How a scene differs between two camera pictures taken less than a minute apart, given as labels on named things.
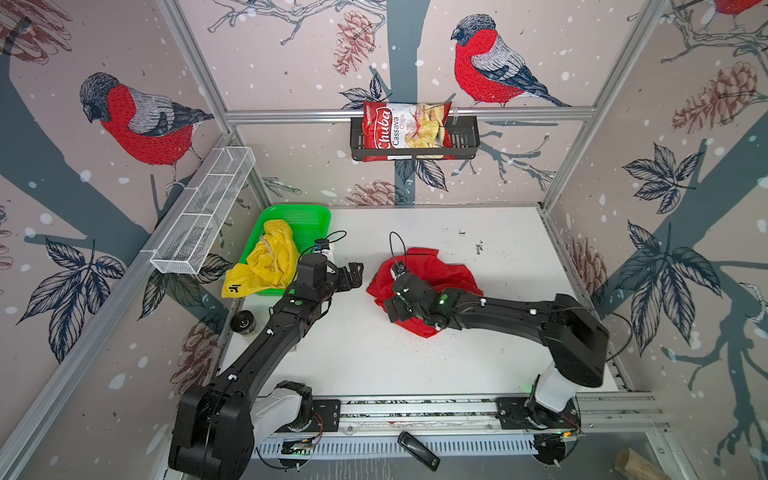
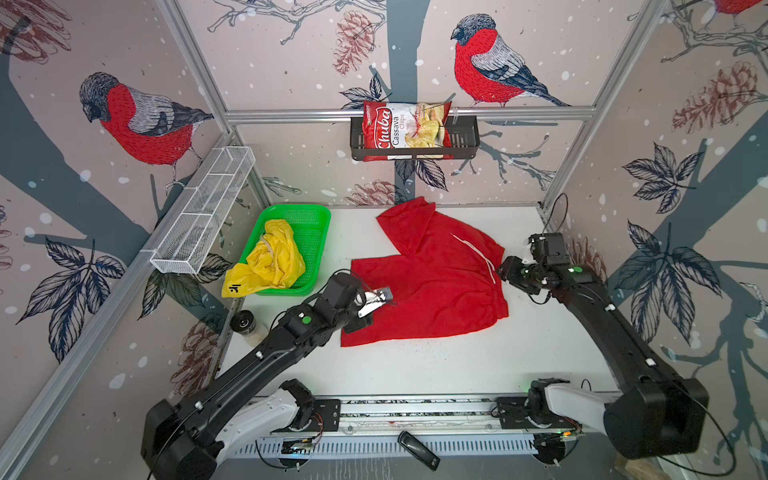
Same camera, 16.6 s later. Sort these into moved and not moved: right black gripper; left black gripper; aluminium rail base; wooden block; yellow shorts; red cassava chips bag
Moved: right black gripper; left black gripper
Not moved: aluminium rail base; yellow shorts; wooden block; red cassava chips bag
